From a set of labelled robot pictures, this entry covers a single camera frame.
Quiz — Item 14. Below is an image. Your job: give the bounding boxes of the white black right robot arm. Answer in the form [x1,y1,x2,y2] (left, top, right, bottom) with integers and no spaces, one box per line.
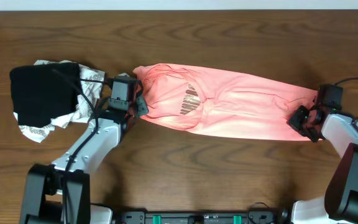
[287,105,358,223]

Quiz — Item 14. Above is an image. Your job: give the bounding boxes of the pink t-shirt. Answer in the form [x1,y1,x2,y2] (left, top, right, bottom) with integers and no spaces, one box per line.
[133,63,317,141]

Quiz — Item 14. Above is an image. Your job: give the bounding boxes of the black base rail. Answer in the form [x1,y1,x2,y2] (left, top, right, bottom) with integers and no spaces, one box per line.
[112,208,291,224]

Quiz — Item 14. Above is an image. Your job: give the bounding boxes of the white leaf-patterned garment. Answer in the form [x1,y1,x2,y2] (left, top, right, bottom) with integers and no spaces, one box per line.
[19,64,105,143]

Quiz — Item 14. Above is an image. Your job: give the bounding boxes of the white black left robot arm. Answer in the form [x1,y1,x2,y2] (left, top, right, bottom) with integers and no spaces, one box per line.
[19,77,147,224]

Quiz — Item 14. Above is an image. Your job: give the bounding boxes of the black folded garment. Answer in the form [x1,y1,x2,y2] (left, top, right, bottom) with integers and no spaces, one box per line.
[9,62,81,128]

